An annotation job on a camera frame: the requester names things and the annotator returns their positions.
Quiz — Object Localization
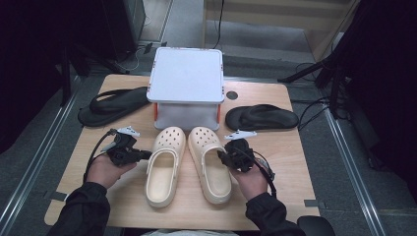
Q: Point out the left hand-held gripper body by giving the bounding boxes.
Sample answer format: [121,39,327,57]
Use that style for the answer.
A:
[106,126,141,167]

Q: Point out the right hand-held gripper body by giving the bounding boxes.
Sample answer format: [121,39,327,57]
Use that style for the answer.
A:
[224,130,258,173]

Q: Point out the cream clog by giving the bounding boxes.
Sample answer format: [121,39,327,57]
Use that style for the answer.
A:
[145,126,187,208]
[187,126,233,205]

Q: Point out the black flip-flop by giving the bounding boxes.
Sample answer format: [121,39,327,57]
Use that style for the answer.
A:
[224,103,300,133]
[77,86,151,128]

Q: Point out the white shoe rack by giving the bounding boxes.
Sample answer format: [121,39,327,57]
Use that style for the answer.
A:
[146,46,226,133]

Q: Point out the person's right hand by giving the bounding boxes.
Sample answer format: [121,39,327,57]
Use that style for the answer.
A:
[229,162,269,202]

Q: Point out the person's left hand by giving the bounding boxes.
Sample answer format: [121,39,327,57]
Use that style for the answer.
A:
[86,153,138,191]

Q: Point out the person's light trousers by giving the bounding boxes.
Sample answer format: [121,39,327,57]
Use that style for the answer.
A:
[141,229,240,236]

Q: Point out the grey tape strip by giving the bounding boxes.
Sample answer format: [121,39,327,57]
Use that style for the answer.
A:
[303,199,328,209]
[42,191,69,202]

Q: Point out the black metal stand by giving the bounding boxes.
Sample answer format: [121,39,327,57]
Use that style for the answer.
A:
[58,42,94,107]

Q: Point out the black rounded seat part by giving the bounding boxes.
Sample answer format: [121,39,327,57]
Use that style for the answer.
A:
[296,214,337,236]

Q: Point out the black tripod stand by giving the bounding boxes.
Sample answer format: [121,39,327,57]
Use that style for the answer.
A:
[277,48,350,119]

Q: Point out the black cabinet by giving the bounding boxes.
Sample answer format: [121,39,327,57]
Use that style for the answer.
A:
[101,0,147,62]

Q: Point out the wooden platform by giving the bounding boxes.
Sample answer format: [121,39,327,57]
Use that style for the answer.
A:
[202,0,362,62]

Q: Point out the right hand-held gripper cable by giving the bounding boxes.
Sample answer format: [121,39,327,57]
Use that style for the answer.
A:
[242,149,278,200]

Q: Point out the black floor cables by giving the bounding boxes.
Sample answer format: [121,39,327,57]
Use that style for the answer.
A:
[289,62,332,132]

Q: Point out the metal floor rail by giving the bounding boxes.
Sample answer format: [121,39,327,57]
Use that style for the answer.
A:
[323,107,387,236]
[0,77,83,236]

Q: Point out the white floor cable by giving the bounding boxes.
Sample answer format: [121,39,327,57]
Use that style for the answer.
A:
[114,45,147,74]

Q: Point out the black hanging cable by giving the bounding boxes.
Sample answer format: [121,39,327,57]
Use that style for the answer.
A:
[210,0,227,50]

